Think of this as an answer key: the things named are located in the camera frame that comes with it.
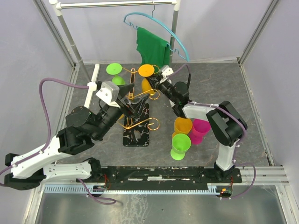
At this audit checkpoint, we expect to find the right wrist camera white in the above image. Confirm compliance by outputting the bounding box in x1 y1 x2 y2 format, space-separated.
160 65 174 83

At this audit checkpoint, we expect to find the gold wine glass rack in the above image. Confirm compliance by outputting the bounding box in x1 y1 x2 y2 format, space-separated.
121 68 160 147

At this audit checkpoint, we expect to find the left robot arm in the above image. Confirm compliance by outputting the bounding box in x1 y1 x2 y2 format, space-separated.
3 81 149 190

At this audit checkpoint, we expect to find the silver white clothes rail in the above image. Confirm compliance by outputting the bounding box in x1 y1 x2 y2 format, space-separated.
48 0 182 110

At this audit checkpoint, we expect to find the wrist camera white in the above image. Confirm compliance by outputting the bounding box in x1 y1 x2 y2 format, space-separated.
87 81 120 108
160 65 174 83

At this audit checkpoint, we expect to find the light blue cable duct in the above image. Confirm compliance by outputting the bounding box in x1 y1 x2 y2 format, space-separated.
43 184 220 196

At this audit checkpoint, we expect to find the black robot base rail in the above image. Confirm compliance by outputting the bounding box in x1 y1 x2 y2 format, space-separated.
83 166 242 191

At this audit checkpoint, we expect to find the lime green wine glass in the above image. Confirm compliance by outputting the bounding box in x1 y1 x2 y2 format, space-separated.
106 63 126 85

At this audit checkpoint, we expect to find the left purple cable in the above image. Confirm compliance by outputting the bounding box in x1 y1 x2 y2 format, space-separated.
0 78 117 205

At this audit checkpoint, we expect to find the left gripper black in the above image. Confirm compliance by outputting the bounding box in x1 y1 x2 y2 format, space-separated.
92 83 151 141

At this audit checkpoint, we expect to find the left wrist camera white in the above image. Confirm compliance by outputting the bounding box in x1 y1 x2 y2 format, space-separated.
87 81 120 108

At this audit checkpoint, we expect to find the green cloth on hanger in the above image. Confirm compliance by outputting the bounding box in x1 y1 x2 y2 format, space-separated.
136 27 170 68

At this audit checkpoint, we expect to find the pink wine glass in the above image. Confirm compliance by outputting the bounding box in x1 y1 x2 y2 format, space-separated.
189 119 211 145

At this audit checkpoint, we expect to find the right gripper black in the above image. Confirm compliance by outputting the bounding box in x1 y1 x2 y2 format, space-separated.
144 73 177 104

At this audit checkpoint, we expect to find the teal wire clothes hanger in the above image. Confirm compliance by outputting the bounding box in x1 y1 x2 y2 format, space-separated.
123 1 190 62

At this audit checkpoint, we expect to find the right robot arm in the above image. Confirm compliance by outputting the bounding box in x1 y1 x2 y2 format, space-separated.
145 74 248 182

